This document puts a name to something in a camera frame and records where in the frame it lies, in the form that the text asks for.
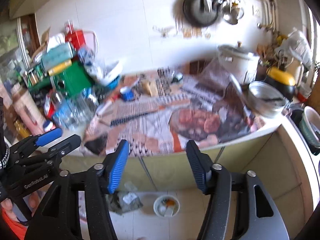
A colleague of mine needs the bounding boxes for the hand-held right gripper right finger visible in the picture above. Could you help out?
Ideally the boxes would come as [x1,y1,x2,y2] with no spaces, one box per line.
[186,140,290,240]

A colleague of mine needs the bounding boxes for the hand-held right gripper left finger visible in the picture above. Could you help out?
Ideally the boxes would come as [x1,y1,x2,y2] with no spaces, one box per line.
[24,139,130,240]

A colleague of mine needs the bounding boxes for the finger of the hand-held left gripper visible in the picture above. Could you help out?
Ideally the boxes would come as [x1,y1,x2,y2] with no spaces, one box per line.
[6,127,63,155]
[17,134,82,167]

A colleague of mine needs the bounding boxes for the white floor bowl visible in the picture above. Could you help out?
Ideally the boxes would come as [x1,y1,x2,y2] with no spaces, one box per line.
[153,195,180,219]

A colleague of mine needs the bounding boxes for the person's left forearm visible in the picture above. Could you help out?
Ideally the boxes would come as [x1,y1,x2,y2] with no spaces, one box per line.
[0,211,28,234]

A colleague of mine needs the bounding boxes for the person's left hand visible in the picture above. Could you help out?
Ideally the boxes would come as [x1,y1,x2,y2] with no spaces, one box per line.
[0,192,39,222]

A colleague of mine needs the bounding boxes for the white jar red label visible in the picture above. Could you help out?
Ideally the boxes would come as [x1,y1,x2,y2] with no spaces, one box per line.
[43,120,56,132]

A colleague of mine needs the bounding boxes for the yellow bottle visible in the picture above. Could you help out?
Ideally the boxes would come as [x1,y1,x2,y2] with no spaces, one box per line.
[14,120,31,138]

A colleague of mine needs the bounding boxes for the clear plastic bottle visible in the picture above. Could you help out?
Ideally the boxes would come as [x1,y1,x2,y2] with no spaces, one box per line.
[52,92,76,128]

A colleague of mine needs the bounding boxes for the pink patterned thermos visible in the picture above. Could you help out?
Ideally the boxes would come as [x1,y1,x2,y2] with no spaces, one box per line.
[11,87,47,134]

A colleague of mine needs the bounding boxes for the crumpled bag on floor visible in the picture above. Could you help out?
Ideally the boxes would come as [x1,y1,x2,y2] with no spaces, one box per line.
[106,191,144,214]

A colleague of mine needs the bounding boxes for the clear glass jar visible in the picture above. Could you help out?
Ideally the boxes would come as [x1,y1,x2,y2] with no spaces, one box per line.
[75,94,99,121]

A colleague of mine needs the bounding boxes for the newspaper sheets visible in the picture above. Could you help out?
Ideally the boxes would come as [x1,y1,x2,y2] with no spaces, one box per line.
[80,65,266,158]

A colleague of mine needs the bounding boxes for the green box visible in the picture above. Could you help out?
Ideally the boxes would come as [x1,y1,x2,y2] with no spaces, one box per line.
[27,61,96,98]

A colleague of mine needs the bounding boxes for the blue cup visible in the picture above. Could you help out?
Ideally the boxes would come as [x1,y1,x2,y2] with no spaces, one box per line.
[120,86,136,101]

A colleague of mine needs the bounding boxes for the teal tissue box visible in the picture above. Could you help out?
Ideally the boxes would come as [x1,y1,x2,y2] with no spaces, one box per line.
[41,42,76,68]

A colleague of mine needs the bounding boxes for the white blue colander bowl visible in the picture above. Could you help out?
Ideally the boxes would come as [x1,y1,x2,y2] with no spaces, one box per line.
[95,60,124,88]

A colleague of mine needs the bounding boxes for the metal pot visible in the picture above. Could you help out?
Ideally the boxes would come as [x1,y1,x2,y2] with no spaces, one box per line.
[247,81,288,118]

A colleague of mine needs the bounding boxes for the brown cardboard box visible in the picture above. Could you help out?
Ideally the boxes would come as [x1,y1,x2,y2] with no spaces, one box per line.
[31,26,52,58]

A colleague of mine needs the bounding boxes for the glass sliding door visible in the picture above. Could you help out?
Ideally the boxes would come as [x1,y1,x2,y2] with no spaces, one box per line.
[0,15,41,87]

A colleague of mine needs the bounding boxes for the red tin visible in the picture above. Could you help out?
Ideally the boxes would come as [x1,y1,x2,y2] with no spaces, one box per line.
[64,21,86,51]

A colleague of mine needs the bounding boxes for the white rice cooker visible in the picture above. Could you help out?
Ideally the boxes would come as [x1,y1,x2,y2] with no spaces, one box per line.
[217,41,259,84]

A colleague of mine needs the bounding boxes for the steel double sink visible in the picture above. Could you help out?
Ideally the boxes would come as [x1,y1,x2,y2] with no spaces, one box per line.
[287,106,320,173]

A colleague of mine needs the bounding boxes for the white green basin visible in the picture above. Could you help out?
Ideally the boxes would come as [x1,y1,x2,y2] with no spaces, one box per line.
[300,106,320,148]

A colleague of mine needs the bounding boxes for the black pot yellow lid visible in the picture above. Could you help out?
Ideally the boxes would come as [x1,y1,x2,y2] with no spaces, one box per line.
[266,66,297,101]

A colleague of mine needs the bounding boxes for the stack of small bowls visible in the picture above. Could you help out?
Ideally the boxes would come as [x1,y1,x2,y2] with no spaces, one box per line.
[297,90,311,103]

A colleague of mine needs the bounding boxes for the white thermos jug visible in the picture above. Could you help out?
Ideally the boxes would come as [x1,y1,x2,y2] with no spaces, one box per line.
[285,59,304,86]

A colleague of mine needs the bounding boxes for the black frying pan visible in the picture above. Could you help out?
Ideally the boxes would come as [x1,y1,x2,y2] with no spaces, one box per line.
[182,0,221,27]

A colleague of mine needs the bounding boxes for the white plastic bag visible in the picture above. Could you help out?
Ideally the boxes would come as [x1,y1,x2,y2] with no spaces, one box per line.
[275,29,313,68]

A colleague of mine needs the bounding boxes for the wall water pipes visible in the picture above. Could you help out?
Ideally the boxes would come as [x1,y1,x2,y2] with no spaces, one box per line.
[257,0,281,33]

